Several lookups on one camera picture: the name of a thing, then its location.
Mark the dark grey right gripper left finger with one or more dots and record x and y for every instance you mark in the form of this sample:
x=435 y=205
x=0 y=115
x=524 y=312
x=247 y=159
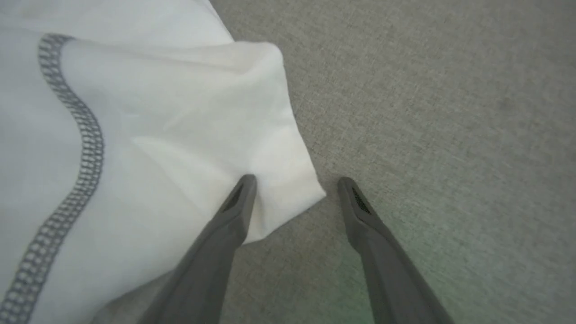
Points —
x=211 y=261

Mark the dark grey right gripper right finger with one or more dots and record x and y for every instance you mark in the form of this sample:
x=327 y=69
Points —
x=391 y=270

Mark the white garment with grey stitching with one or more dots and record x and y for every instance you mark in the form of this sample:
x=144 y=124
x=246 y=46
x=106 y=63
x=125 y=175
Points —
x=148 y=148

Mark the grey fabric sofa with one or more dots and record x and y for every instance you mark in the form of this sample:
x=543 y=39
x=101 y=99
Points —
x=427 y=135

